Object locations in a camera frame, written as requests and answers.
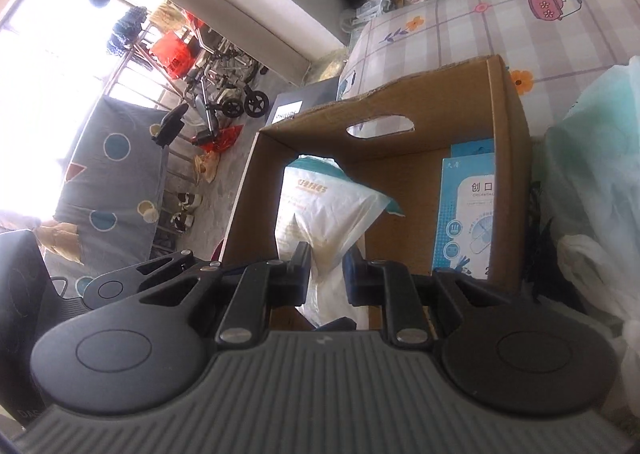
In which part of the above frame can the green and white plastic bag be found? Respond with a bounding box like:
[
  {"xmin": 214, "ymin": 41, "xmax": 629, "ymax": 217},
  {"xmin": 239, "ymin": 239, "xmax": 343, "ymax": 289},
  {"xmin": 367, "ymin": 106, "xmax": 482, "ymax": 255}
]
[{"xmin": 542, "ymin": 57, "xmax": 640, "ymax": 385}]

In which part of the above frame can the beige bag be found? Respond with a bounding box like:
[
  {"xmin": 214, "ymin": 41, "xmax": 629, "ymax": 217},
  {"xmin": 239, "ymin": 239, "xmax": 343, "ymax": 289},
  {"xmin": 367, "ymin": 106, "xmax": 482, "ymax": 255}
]
[{"xmin": 194, "ymin": 151, "xmax": 221, "ymax": 182}]

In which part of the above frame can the wheelchair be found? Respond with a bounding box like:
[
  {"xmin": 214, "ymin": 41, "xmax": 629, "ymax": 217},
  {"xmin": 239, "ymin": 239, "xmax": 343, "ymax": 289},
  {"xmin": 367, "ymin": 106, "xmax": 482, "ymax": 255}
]
[{"xmin": 182, "ymin": 29, "xmax": 273, "ymax": 135}]

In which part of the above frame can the light blue box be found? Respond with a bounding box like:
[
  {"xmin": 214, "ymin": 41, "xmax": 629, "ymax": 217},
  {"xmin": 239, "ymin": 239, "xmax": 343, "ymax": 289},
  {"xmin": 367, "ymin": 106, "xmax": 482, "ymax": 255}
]
[{"xmin": 449, "ymin": 140, "xmax": 497, "ymax": 160}]

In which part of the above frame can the black flat box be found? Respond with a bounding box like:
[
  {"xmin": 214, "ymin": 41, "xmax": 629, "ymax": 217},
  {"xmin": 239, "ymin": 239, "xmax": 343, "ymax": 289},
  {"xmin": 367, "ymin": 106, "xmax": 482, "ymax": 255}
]
[{"xmin": 262, "ymin": 79, "xmax": 336, "ymax": 127}]

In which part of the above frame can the grey shape-print blanket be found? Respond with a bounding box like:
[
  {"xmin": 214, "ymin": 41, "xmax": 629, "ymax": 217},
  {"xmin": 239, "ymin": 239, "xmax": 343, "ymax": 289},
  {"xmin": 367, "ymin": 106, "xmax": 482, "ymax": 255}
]
[{"xmin": 55, "ymin": 97, "xmax": 173, "ymax": 265}]

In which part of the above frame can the blue hanging garment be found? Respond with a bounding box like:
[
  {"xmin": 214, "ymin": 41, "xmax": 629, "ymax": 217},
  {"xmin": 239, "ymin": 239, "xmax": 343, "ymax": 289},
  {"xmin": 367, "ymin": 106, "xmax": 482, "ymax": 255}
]
[{"xmin": 107, "ymin": 7, "xmax": 148, "ymax": 52}]

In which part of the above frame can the tan paper bag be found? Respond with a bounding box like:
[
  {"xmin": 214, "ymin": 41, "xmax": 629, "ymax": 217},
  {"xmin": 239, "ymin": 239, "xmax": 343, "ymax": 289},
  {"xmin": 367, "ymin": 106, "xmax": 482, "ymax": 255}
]
[{"xmin": 37, "ymin": 221, "xmax": 83, "ymax": 265}]

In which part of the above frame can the orange red plastic bag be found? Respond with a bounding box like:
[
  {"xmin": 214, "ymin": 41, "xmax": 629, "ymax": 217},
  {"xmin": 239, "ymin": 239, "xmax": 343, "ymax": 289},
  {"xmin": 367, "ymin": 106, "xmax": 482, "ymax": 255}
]
[{"xmin": 202, "ymin": 127, "xmax": 241, "ymax": 155}]

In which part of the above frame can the white plastic packet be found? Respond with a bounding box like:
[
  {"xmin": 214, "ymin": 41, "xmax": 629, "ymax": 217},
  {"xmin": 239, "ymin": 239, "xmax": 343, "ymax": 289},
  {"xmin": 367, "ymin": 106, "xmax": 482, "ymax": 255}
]
[{"xmin": 274, "ymin": 154, "xmax": 406, "ymax": 330}]

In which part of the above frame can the brown cardboard box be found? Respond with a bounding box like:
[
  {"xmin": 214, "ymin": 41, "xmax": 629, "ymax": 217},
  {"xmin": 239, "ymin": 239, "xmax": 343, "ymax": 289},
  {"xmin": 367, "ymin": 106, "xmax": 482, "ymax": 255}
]
[{"xmin": 220, "ymin": 54, "xmax": 533, "ymax": 330}]

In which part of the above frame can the white and black sneaker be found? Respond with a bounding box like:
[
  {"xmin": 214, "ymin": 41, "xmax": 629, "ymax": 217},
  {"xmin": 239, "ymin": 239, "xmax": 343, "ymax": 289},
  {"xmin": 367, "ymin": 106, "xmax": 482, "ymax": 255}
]
[
  {"xmin": 169, "ymin": 211, "xmax": 197, "ymax": 235},
  {"xmin": 172, "ymin": 191, "xmax": 202, "ymax": 212}
]

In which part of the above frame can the blue and white box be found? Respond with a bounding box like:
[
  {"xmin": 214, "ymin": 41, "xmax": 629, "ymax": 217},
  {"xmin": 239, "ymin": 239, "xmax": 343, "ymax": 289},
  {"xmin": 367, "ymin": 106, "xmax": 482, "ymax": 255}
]
[{"xmin": 431, "ymin": 157, "xmax": 498, "ymax": 282}]

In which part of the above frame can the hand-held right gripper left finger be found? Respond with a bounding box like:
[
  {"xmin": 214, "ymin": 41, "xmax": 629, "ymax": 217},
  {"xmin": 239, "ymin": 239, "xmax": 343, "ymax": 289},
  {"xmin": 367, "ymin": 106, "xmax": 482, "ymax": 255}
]
[{"xmin": 137, "ymin": 241, "xmax": 314, "ymax": 347}]

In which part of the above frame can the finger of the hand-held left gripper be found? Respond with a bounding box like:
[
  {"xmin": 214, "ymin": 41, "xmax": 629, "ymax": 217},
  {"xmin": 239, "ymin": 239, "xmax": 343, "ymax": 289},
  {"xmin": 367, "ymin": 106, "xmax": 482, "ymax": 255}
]
[{"xmin": 131, "ymin": 249, "xmax": 223, "ymax": 285}]

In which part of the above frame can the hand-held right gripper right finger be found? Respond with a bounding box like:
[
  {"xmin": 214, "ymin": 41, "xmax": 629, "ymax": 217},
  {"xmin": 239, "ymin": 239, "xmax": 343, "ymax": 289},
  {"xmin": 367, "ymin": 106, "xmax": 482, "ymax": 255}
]
[{"xmin": 344, "ymin": 245, "xmax": 493, "ymax": 349}]

